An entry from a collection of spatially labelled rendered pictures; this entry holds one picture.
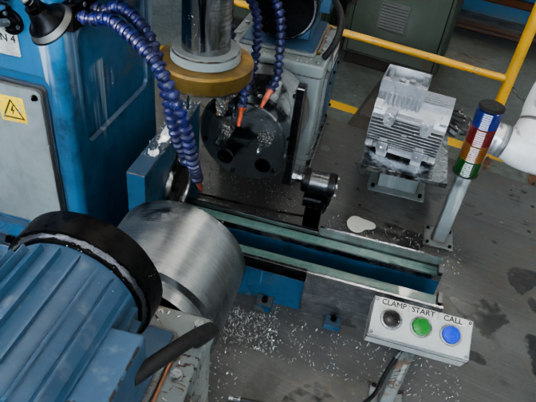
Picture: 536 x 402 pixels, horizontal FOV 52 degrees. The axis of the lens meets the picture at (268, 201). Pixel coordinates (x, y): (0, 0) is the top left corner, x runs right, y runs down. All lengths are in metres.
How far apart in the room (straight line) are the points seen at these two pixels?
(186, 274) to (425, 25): 3.42
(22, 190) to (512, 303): 1.15
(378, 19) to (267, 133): 2.89
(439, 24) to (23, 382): 3.77
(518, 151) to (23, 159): 1.18
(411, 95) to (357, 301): 0.59
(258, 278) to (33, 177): 0.51
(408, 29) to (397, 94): 2.61
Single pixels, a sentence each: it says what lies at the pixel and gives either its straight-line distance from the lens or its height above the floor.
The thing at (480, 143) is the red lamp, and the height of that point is 1.13.
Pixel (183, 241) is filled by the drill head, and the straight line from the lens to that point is 0.91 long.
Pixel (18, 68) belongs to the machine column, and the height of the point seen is 1.33.
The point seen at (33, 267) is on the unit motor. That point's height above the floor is 1.35.
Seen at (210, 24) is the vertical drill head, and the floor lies 1.42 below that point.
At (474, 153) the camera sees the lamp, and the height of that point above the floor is 1.10.
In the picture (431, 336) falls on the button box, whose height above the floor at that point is 1.06.
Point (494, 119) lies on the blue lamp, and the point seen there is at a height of 1.20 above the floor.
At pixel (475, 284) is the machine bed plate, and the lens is 1.50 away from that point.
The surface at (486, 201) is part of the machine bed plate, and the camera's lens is 1.79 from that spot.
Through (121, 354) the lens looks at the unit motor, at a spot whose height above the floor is 1.32.
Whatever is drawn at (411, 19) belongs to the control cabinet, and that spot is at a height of 0.44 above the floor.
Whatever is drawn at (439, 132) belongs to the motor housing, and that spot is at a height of 1.05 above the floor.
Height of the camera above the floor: 1.79
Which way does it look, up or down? 39 degrees down
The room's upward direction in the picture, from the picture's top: 8 degrees clockwise
